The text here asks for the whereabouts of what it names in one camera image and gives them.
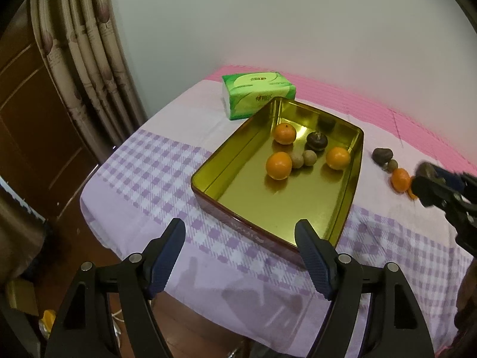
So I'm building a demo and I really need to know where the small yellow container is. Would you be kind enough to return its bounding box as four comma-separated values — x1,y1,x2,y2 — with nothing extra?
39,309,56,334

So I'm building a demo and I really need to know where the brown cloth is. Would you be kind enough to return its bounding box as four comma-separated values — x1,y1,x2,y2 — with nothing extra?
0,190,47,280

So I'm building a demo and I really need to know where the yellow cardboard box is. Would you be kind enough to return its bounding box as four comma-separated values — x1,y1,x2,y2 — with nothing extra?
5,278,40,316

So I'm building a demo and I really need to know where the beige patterned curtain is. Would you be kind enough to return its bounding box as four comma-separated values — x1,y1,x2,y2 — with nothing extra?
30,0,148,150

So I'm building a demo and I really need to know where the brown wooden door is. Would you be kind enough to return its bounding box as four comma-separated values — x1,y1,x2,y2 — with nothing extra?
0,0,101,220

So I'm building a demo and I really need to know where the gold and maroon tin box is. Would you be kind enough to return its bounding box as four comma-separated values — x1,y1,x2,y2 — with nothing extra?
191,96,365,265

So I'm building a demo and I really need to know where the pink purple checked cloth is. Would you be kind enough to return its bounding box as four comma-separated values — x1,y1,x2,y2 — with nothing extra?
80,78,477,358

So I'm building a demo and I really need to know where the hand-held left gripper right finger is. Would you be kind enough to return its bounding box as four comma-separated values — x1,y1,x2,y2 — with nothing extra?
294,219,436,358

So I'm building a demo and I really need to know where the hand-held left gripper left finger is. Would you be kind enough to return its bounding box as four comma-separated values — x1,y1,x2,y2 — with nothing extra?
45,217,187,358

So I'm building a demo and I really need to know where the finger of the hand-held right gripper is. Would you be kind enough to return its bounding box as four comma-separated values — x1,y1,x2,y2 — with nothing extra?
410,175,458,207
434,166,470,195

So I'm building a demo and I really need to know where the green tissue pack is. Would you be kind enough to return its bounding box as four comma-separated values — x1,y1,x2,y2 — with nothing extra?
222,71,298,121

